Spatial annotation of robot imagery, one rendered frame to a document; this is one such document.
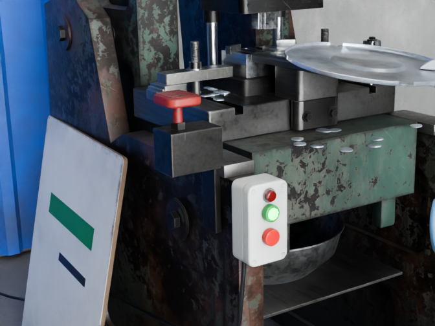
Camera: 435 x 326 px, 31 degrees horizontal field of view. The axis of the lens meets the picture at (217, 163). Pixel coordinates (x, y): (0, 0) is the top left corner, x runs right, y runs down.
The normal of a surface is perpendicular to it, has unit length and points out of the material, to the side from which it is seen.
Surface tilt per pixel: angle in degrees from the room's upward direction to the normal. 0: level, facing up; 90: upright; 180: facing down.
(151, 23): 90
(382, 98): 90
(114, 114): 73
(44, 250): 78
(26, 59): 90
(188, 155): 90
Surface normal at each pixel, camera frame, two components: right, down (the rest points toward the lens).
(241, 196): -0.85, 0.16
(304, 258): 0.40, 0.48
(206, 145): 0.53, 0.22
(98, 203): -0.86, -0.05
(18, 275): -0.02, -0.96
